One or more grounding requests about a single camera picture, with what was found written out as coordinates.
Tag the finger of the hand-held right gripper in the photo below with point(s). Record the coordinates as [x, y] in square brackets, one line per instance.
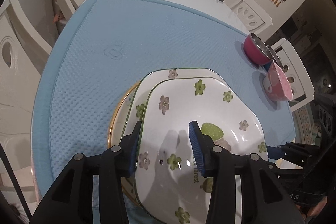
[274, 151]
[288, 174]

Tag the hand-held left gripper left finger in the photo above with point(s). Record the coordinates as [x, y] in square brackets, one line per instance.
[132, 153]

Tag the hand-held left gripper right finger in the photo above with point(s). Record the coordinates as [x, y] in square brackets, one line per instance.
[197, 150]

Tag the round gold-rimmed plate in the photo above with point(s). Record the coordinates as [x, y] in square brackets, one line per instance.
[115, 119]

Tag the small square floral plate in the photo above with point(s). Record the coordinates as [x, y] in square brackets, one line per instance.
[173, 113]

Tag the pink cartoon bowl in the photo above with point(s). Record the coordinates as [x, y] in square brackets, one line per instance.
[278, 82]

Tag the large square floral plate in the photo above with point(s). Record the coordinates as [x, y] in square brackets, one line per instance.
[183, 72]

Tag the blue steel bowl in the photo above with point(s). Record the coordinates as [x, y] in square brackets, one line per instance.
[271, 62]

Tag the red steel bowl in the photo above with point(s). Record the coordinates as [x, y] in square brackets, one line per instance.
[253, 49]

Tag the light blue textured mat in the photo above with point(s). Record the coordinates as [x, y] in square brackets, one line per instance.
[131, 37]

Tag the hanging wooden tassels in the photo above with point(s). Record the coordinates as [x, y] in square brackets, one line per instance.
[275, 0]

